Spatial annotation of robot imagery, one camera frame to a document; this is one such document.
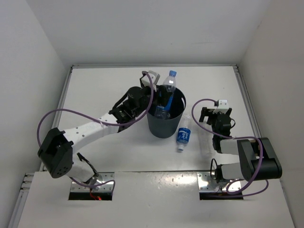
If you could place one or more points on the white cap blue label bottle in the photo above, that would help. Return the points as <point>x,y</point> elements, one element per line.
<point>183,134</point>

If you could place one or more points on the aluminium frame rail left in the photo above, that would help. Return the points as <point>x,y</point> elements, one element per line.
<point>58,114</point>

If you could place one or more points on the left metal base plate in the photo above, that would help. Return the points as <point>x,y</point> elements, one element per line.
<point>104,183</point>

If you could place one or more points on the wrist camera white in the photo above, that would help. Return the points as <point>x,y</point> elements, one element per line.
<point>221,106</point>
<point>149,79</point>

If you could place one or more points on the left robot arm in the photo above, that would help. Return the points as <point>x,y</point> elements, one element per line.
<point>59,151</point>

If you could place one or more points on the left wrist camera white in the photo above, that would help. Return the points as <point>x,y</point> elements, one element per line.
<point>149,79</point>

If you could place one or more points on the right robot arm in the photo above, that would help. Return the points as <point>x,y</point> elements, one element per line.
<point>252,154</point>

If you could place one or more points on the clear unlabelled plastic bottle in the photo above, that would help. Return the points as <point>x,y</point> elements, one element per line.
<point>205,141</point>

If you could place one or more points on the dark round waste bin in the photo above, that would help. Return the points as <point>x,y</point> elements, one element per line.
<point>166,128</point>

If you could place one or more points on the blue cap water bottle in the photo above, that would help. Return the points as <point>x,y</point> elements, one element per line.
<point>159,111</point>

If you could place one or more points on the metal base plate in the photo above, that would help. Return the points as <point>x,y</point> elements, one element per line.
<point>207,184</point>
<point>104,183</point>

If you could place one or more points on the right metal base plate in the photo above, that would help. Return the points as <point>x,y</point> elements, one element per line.
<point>207,184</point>

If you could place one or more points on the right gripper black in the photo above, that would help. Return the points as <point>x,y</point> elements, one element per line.
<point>205,112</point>

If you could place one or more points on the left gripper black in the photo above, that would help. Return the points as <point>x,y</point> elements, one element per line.
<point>161,99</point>

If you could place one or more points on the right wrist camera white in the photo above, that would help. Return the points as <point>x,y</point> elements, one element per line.
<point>221,106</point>

